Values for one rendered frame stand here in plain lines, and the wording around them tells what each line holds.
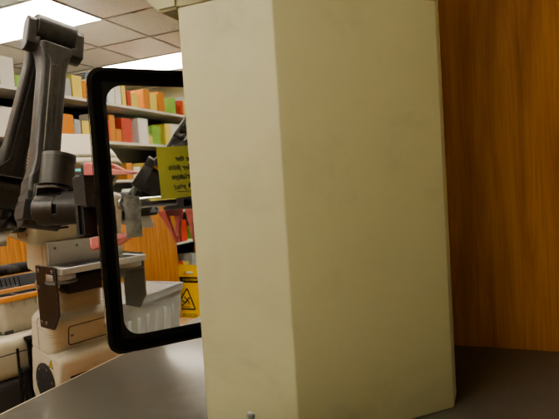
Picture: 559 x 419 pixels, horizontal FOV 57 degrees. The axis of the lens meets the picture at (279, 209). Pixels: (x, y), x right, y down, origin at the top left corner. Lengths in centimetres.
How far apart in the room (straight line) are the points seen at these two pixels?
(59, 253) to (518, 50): 114
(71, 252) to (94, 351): 28
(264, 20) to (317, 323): 31
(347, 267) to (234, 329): 14
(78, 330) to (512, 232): 113
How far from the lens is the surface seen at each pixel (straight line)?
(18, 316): 179
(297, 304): 53
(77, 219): 89
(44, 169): 97
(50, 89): 111
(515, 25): 87
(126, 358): 93
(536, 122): 85
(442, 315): 63
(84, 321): 154
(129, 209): 74
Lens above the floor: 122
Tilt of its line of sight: 3 degrees down
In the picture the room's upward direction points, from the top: 4 degrees counter-clockwise
